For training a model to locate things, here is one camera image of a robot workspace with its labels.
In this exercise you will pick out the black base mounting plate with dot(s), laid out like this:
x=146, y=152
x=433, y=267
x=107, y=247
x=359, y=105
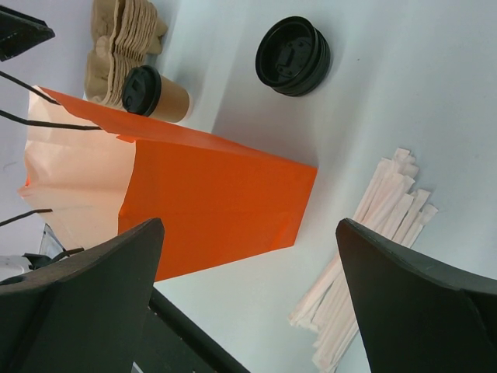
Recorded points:
x=171, y=342

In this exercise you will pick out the stack of black lids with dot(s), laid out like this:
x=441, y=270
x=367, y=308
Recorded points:
x=293, y=58

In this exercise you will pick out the orange paper bag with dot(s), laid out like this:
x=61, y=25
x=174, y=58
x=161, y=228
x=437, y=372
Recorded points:
x=94, y=172

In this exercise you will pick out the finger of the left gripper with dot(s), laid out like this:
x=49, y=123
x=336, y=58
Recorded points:
x=20, y=32

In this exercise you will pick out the black coffee cup lid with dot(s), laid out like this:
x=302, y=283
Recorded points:
x=141, y=90

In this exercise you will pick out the single brown paper cup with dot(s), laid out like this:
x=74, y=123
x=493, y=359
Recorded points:
x=173, y=102

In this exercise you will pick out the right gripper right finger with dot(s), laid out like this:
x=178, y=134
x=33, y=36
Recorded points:
x=438, y=318

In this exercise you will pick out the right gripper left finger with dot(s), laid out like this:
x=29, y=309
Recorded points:
x=84, y=313

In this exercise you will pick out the brown pulp cup carrier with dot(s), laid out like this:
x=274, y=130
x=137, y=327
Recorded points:
x=123, y=33

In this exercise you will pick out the bundle of wrapped straws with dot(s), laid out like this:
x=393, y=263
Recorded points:
x=390, y=216

